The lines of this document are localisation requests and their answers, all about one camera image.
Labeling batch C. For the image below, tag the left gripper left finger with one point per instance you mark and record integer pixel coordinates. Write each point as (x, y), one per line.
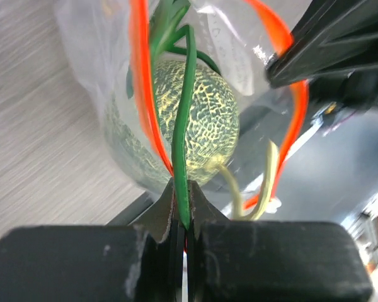
(137, 262)

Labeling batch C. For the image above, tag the green melon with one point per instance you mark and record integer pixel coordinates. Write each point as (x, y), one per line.
(211, 136)

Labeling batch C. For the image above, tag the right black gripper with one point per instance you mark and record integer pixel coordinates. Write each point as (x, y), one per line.
(333, 38)

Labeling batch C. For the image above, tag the clear zip top bag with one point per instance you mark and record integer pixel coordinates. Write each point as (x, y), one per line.
(241, 37)

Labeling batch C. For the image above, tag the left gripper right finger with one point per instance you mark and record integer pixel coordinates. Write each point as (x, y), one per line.
(230, 260)

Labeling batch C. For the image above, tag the green onion toy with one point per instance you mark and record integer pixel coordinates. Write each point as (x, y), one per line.
(147, 42)

